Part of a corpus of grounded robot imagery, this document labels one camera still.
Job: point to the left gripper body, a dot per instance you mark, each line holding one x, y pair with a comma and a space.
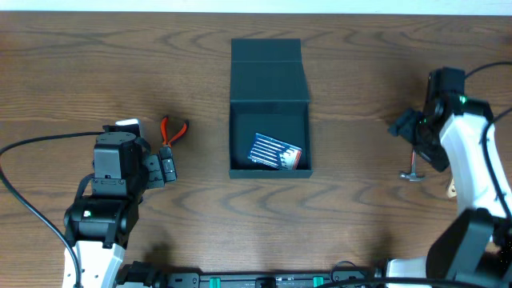
166, 167

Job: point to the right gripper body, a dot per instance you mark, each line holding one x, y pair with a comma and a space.
424, 136

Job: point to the red-handled cutting pliers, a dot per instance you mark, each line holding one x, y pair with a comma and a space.
169, 138

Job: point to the small black-handled hammer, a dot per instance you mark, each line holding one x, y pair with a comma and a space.
412, 175

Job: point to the orange scraper with wooden handle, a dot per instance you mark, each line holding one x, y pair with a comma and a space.
450, 189

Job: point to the blue precision screwdriver set case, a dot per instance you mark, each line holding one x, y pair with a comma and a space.
274, 153

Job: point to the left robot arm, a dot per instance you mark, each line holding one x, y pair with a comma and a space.
98, 225

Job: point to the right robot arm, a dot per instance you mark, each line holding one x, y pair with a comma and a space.
456, 132

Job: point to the dark green open gift box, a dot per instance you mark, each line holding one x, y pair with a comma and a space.
268, 96

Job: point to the black mounting rail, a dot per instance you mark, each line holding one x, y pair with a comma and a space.
144, 275

